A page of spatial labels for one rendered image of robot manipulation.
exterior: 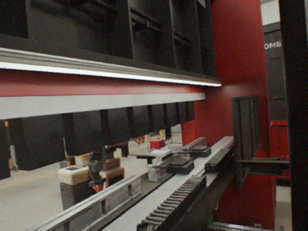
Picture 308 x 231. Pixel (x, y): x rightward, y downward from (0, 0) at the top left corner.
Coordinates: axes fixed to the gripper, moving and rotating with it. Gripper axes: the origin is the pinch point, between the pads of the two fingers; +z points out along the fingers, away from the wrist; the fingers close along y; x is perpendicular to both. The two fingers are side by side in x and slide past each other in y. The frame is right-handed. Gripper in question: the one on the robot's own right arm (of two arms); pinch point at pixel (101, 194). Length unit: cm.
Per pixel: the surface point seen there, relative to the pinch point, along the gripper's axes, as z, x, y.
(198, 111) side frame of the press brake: -32, 117, 48
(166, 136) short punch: -22, 29, 43
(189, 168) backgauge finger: -5, -6, 64
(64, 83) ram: -54, -55, 46
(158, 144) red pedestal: -6, 195, -41
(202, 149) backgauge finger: -8, 25, 65
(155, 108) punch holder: -40, 11, 49
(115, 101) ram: -46, -27, 47
